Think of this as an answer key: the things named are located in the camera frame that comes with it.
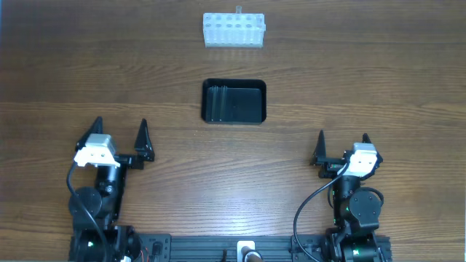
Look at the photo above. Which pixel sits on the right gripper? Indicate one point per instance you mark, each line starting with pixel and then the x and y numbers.
pixel 331 167

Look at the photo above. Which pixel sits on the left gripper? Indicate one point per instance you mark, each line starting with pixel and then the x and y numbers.
pixel 130 162

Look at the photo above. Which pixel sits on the clear test tube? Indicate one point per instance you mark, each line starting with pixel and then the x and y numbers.
pixel 219 103
pixel 239 9

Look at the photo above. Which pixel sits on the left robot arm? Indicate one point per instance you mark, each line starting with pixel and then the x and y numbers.
pixel 105 196

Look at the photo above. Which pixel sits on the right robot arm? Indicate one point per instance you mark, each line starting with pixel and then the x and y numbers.
pixel 358 214

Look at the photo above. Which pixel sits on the black tray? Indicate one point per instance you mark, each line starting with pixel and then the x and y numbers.
pixel 244 105

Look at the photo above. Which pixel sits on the white test tube rack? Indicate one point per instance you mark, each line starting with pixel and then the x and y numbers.
pixel 233 36

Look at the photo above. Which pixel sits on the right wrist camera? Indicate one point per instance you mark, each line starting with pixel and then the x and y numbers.
pixel 362 160

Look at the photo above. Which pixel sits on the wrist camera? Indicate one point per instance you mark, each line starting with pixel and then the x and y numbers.
pixel 96 151
pixel 362 160

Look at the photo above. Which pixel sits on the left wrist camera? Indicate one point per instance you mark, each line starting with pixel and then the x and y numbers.
pixel 96 151

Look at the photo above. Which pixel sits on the mounting rail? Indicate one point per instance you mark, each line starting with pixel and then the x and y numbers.
pixel 204 249

